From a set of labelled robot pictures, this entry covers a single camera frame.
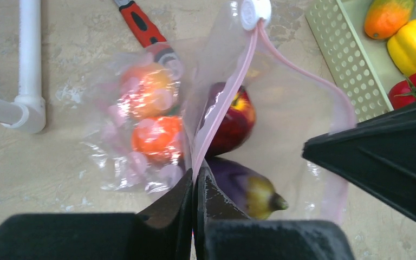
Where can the red handled adjustable wrench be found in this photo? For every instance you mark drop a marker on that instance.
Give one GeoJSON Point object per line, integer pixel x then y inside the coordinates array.
{"type": "Point", "coordinates": [149, 36]}

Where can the pink peach toy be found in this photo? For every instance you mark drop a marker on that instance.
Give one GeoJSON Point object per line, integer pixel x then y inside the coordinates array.
{"type": "Point", "coordinates": [146, 91]}

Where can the yellow lemon toy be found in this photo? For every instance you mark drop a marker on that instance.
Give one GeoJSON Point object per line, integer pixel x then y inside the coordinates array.
{"type": "Point", "coordinates": [402, 48]}

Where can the purple eggplant toy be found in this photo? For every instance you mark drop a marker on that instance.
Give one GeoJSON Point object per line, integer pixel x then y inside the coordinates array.
{"type": "Point", "coordinates": [250, 191]}

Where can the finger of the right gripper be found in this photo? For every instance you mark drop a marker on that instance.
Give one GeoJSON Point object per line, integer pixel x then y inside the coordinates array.
{"type": "Point", "coordinates": [378, 156]}

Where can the clear zip top bag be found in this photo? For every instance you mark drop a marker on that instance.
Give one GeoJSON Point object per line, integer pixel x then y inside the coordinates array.
{"type": "Point", "coordinates": [292, 106]}

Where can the dark red apple toy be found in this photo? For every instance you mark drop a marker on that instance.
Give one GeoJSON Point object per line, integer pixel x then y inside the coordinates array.
{"type": "Point", "coordinates": [236, 126]}

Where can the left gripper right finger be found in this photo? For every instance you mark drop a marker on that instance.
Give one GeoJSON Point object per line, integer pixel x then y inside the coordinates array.
{"type": "Point", "coordinates": [223, 231]}

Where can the orange pumpkin toy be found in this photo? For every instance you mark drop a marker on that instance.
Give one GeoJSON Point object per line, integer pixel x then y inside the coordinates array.
{"type": "Point", "coordinates": [159, 138]}

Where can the green perforated basket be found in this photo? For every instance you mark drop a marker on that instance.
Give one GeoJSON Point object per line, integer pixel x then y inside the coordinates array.
{"type": "Point", "coordinates": [360, 66]}

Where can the red tomato toy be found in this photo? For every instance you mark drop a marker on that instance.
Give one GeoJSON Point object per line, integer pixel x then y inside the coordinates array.
{"type": "Point", "coordinates": [403, 93]}

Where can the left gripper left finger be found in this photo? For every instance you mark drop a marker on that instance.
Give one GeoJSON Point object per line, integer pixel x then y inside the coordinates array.
{"type": "Point", "coordinates": [163, 230]}

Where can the orange green mango toy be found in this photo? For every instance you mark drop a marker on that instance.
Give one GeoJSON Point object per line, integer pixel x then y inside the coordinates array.
{"type": "Point", "coordinates": [385, 17]}

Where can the white pvc pipe frame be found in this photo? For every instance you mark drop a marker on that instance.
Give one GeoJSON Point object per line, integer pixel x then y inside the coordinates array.
{"type": "Point", "coordinates": [22, 105]}

